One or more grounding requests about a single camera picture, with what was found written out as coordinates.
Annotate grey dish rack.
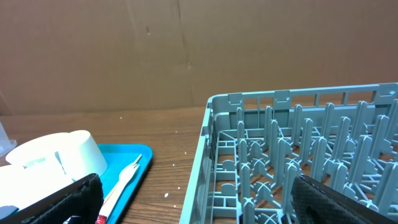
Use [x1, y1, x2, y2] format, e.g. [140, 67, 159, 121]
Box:
[180, 83, 397, 223]

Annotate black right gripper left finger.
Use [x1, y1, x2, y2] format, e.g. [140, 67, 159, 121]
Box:
[1, 173, 104, 224]

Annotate white paper cup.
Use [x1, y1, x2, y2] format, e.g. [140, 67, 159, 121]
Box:
[58, 130, 108, 180]

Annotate teal plastic tray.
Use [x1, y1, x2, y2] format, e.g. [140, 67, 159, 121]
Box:
[96, 143, 154, 224]

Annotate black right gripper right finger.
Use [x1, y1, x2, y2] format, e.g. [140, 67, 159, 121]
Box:
[291, 175, 397, 224]

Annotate wooden chopstick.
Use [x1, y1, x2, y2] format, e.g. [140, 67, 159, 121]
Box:
[95, 155, 142, 224]

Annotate pink bowl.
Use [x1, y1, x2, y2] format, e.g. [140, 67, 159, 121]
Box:
[1, 161, 73, 210]

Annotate clear plastic bin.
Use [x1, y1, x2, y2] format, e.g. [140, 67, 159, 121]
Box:
[0, 123, 17, 157]

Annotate white plastic fork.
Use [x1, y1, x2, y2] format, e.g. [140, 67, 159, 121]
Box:
[98, 154, 143, 220]

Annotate white bowl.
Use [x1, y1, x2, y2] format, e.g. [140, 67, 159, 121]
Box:
[6, 133, 70, 167]

